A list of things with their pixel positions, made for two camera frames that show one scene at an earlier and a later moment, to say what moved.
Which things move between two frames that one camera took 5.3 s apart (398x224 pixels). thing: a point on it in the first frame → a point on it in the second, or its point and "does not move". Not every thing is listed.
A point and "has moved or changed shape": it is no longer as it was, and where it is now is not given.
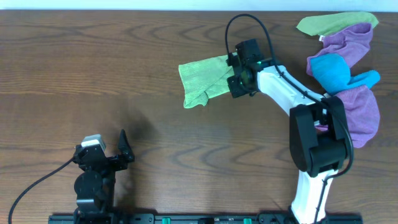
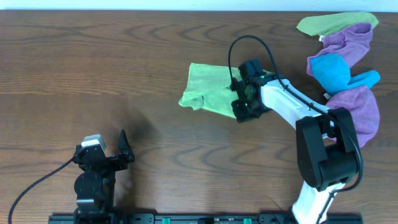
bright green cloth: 204,79 has moved or changed shape
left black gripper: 109,160 does not move
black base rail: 196,219 does not move
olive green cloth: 329,24 does not move
